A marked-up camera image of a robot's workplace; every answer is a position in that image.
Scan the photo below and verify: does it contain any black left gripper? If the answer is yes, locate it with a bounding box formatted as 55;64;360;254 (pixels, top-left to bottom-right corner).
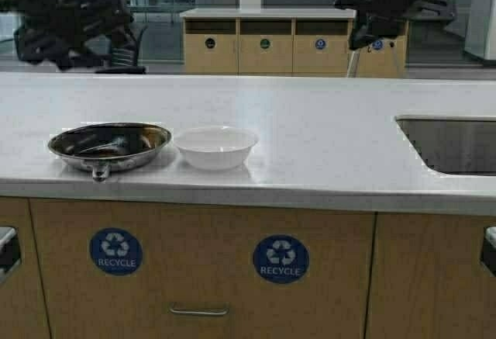
1;0;134;71

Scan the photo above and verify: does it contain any dark steel frying pan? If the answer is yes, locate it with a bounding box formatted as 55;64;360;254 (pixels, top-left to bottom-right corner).
47;123;173;182

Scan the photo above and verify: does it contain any background wood recycling cabinet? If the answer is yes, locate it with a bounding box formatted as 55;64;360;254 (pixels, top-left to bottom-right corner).
180;7;410;77

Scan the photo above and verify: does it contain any stainless steel sink basin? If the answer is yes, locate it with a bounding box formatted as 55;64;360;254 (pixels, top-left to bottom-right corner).
396;115;495;176

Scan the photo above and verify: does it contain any white serving bowl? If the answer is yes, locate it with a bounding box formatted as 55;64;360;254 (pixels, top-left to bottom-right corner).
174;126;259;171

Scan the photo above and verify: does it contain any left blue recycle sticker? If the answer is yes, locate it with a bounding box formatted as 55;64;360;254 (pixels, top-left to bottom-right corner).
88;228;143;276

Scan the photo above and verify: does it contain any blue recycle sticker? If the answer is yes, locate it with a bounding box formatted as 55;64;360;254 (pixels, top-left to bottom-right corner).
88;228;143;276
252;234;310;285

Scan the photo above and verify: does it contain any black object at left edge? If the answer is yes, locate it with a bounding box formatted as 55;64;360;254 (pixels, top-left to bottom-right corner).
1;227;21;283

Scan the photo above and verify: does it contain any wood island cabinet front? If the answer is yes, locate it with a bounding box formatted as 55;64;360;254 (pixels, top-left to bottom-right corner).
1;198;495;338

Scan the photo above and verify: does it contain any right blue recycle sticker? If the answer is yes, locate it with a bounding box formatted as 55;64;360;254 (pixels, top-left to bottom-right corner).
252;234;310;285

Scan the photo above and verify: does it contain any black device at right edge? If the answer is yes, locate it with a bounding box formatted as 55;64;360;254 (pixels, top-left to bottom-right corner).
480;227;496;276

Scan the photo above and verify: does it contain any silver island cabinet handle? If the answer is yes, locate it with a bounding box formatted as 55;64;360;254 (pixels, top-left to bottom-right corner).
168;303;229;317

